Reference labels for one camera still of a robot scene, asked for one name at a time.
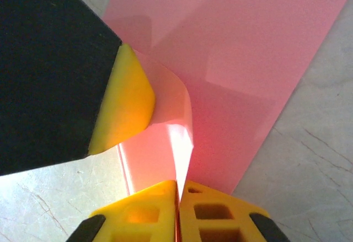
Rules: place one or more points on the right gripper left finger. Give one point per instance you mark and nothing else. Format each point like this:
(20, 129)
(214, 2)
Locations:
(143, 217)

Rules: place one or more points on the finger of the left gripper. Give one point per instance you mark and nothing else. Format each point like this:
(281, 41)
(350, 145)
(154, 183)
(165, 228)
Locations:
(55, 74)

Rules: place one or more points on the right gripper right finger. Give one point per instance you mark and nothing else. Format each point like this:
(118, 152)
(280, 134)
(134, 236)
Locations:
(220, 220)

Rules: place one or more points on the pink paper sheet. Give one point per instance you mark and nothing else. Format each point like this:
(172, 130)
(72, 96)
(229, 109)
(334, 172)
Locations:
(234, 60)

